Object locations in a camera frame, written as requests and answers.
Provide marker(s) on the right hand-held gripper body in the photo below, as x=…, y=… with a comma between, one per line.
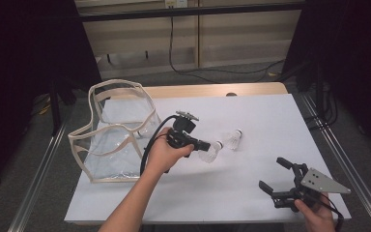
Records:
x=319, y=185

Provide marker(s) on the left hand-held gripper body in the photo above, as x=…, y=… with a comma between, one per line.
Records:
x=182, y=133

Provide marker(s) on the clear bag with beige trim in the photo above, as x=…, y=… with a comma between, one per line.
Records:
x=109, y=154

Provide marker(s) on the person's left hand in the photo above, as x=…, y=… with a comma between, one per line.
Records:
x=162, y=156

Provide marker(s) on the person's right hand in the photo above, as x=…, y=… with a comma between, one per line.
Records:
x=317, y=220

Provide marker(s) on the white table board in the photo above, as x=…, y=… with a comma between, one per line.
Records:
x=238, y=193

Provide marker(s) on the dark table grommet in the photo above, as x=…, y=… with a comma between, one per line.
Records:
x=231, y=94

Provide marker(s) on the black horizontal bar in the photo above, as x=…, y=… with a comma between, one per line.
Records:
x=190, y=11

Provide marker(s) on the black stand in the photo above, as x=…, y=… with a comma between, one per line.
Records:
x=55, y=112

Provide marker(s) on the black curtain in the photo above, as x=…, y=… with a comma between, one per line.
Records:
x=19, y=64
x=360, y=48

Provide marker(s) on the metal floor rail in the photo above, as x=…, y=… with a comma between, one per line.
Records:
x=35, y=183
x=351, y=180

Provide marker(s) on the small black wall peg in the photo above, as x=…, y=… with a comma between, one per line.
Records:
x=108, y=58
x=147, y=54

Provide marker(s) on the wall socket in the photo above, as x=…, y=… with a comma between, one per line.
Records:
x=176, y=3

